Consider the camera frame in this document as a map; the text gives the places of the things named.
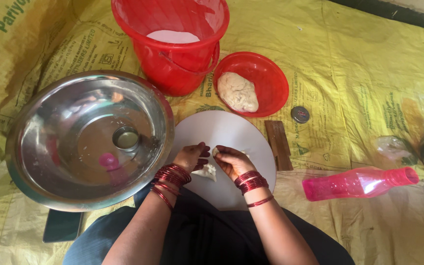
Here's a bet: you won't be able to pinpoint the person's left hand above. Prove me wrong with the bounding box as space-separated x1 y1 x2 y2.
172 142 211 174

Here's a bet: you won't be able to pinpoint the person's right hand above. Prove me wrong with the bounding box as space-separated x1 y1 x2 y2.
214 145 257 182

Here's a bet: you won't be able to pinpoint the round white rolling board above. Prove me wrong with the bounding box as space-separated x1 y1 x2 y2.
166 110 277 211

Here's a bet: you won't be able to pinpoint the folded dough dumpling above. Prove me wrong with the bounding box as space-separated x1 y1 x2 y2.
191 163 217 183

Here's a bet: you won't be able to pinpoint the red bangles on left wrist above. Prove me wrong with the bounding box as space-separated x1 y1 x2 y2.
150 163 192 211

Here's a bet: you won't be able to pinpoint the red bangles on wrist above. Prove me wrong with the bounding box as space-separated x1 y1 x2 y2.
234 170 275 208
150 163 192 211

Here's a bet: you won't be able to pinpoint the red bangles on right wrist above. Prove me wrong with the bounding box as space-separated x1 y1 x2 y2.
234 170 275 208

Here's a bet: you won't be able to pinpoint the brown wooden block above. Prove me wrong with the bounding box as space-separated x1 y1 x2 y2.
264 120 294 172

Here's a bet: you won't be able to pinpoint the dough lump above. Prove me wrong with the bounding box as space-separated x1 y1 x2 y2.
217 72 259 113

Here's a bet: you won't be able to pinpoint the small steel cup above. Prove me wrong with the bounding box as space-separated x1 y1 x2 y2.
112 127 140 152

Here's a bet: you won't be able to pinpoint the person's dark clothing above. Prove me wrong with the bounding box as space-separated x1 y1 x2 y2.
62 184 355 265

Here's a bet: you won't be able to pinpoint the red plastic bowl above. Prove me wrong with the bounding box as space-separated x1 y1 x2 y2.
213 52 289 118

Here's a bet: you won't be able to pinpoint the small round metal lid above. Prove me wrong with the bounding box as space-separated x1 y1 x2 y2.
291 106 310 124

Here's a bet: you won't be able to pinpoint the red plastic bucket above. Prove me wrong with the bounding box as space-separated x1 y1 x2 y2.
111 0 230 97

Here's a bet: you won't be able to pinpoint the large steel basin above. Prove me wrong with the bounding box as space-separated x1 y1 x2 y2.
5 70 175 212

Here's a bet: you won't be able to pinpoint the white flour in bucket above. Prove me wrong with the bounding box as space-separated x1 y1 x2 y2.
146 30 201 44

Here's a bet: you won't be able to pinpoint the pink plastic bottle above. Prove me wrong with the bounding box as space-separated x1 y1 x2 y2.
302 166 420 202

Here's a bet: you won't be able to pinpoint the yellow printed sack mat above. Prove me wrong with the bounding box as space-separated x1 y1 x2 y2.
0 0 424 265

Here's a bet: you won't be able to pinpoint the dark phone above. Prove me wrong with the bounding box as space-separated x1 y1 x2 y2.
43 208 84 243

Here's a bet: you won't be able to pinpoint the clear plastic wrap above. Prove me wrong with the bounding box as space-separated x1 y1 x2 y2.
375 135 419 166

